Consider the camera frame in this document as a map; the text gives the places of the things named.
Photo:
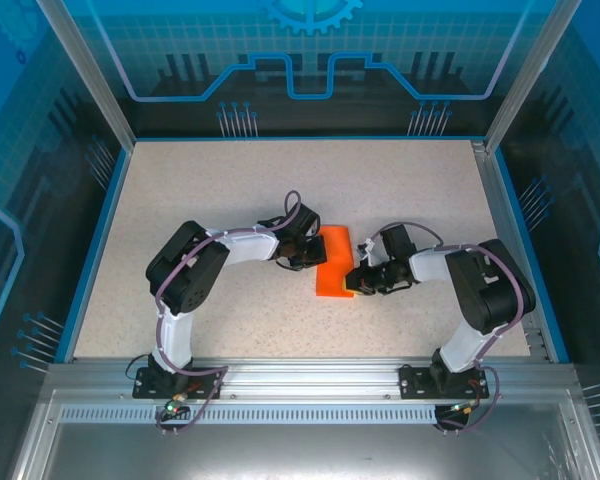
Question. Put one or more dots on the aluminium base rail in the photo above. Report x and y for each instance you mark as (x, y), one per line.
(305, 375)

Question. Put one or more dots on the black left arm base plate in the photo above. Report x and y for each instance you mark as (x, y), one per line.
(205, 375)

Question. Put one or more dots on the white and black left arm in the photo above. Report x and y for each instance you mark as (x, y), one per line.
(190, 270)

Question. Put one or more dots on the blue printed side panel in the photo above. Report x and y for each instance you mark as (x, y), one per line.
(20, 200)
(580, 225)

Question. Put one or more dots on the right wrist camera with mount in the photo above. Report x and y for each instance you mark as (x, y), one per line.
(367, 250)

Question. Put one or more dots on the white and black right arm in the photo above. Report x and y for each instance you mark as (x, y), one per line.
(480, 285)

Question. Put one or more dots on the blue printed back panel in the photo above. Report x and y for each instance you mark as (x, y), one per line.
(330, 30)

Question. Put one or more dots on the grey metal tray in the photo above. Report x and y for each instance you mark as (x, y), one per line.
(305, 450)

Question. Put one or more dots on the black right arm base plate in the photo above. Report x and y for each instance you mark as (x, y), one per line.
(412, 382)

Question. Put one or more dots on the aluminium side rail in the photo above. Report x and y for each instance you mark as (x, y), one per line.
(491, 190)

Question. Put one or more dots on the aluminium frame post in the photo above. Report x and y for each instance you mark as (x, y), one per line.
(525, 75)
(87, 75)

